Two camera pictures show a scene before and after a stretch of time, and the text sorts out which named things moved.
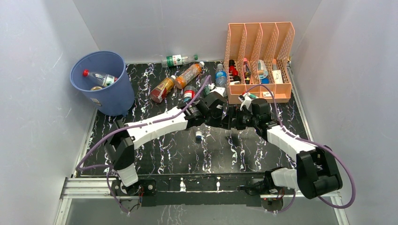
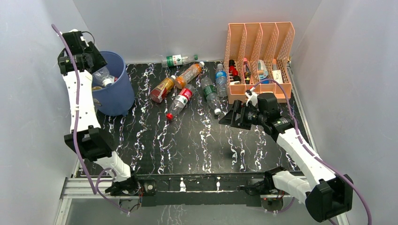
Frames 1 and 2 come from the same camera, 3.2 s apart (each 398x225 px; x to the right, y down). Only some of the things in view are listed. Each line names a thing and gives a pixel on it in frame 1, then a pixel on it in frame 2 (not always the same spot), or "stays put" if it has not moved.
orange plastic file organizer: [257, 60] stays put
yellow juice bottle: [96, 88] stays put
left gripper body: [215, 120] → [86, 54]
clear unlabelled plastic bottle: [198, 136] → [102, 77]
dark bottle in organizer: [247, 71] stays put
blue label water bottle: [221, 77] stays put
